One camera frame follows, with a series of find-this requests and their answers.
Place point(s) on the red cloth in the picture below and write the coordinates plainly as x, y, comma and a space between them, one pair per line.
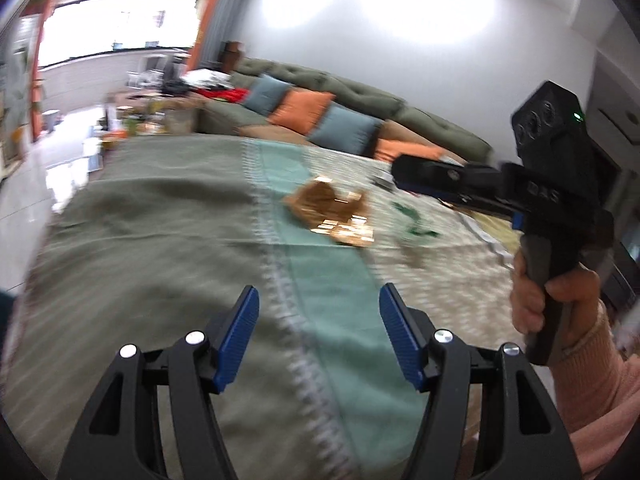
225, 96

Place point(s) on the large window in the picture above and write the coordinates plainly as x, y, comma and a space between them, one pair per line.
110, 25

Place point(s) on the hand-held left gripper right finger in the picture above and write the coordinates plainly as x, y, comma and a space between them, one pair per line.
397, 335

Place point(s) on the green plastic scraps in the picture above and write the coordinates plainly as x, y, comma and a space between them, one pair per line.
415, 220

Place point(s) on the person's right forearm pink sleeve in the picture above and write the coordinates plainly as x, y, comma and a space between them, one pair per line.
595, 400

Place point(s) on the orange cushion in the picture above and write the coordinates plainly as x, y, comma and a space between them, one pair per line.
405, 150
300, 110

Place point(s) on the brown wooden cabinet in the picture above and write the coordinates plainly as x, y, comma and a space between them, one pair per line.
231, 57

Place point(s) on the small white bin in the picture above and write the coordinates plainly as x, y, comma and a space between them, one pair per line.
51, 121

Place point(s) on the gold foil wrapper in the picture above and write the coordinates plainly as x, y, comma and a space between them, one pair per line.
325, 210

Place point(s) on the grey curtain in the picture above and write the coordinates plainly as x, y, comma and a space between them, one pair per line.
235, 10

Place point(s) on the person's right hand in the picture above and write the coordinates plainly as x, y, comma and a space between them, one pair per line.
580, 287

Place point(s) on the small dark wrapper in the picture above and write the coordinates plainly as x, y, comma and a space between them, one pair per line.
384, 183

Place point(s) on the round coffee table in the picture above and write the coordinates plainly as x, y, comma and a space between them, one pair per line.
150, 115

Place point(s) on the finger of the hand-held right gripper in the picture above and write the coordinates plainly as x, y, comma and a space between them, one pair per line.
440, 177

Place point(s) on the orange curtain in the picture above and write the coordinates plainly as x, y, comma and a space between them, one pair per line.
207, 20
42, 60

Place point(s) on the green sofa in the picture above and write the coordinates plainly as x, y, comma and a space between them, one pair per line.
425, 120

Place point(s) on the patterned green tablecloth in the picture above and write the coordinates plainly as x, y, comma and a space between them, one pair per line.
150, 260

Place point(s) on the blue cushion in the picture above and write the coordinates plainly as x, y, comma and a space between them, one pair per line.
345, 130
267, 94

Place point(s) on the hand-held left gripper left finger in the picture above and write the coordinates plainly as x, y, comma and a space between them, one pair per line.
240, 340

